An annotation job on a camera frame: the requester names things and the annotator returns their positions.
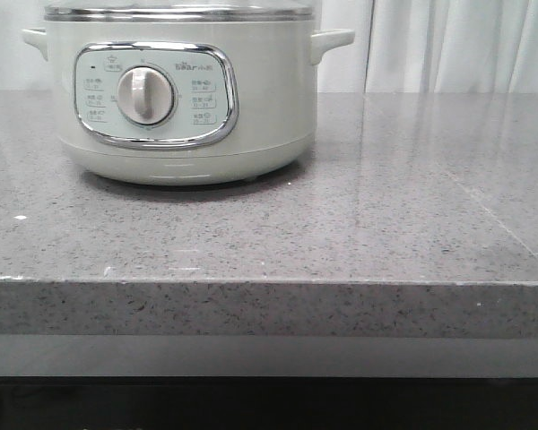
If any white pleated curtain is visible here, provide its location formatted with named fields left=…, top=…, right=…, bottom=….
left=0, top=1, right=538, bottom=93

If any pale green electric pot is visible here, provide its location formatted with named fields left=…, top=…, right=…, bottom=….
left=22, top=14, right=355, bottom=185

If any glass pot lid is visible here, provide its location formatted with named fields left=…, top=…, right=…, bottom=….
left=44, top=0, right=315, bottom=22

